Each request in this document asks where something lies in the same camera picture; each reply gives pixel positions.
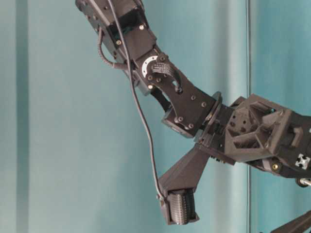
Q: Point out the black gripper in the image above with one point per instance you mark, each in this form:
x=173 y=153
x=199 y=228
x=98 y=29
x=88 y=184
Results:
x=262 y=134

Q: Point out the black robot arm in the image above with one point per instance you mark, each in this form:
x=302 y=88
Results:
x=123 y=28

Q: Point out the metal knob bolt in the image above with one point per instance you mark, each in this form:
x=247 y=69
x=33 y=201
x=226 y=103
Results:
x=303 y=182

